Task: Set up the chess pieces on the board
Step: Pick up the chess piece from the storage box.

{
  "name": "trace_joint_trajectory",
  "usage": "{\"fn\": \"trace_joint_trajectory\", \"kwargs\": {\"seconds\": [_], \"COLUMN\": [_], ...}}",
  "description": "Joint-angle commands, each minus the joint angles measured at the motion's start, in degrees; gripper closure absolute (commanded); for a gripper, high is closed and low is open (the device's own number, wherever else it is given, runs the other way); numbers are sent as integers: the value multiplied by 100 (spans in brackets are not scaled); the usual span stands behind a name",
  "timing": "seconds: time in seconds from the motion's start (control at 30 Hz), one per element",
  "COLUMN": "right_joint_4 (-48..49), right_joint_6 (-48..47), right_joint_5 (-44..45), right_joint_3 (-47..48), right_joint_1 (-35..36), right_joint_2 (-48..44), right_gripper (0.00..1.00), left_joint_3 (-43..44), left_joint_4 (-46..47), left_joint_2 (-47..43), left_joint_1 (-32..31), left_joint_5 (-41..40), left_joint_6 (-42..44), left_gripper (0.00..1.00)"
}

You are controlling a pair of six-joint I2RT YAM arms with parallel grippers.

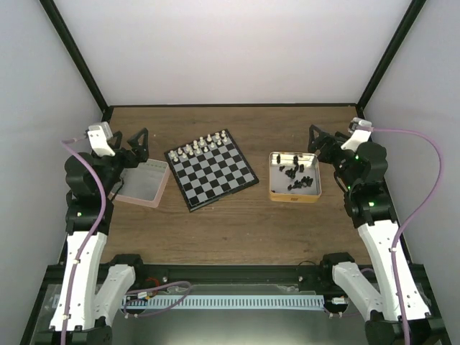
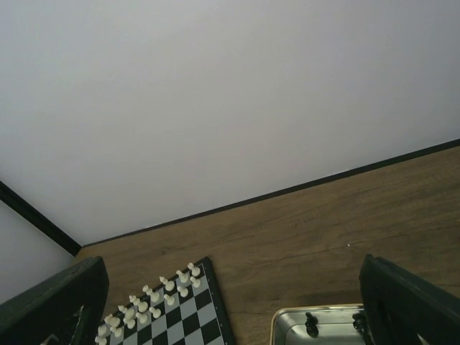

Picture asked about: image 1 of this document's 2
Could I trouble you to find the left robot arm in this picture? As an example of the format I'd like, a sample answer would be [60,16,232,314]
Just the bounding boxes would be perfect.
[36,122,149,344]

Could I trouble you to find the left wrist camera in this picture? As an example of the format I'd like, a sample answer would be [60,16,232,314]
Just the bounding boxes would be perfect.
[87,121,115,157]

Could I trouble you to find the black aluminium frame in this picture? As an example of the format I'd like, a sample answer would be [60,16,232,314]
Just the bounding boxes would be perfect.
[20,1,451,344]

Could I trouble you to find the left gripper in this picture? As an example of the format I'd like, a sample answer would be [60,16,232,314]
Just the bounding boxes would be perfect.
[98,129,151,198]

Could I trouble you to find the black chess pieces in tin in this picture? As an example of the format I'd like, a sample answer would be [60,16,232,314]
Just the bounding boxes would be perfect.
[276,154,315,192]

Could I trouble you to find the blue slotted cable duct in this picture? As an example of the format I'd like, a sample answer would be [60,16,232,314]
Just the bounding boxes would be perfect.
[126,295,325,311]

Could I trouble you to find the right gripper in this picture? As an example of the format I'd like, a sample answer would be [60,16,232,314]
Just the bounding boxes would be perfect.
[308,125,359,190]

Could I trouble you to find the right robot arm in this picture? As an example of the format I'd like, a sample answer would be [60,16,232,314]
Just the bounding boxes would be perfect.
[308,119,445,344]

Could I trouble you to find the white chess pieces group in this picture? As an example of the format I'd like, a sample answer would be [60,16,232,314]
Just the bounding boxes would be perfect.
[166,130,233,163]

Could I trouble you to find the gold metal tin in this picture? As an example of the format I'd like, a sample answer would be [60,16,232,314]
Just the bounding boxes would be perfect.
[269,152,322,203]

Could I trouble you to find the black and white chessboard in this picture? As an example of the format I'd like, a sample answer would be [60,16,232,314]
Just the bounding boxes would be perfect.
[164,129,259,212]

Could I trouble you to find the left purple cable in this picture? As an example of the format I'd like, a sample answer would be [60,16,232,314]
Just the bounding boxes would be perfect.
[60,137,109,345]

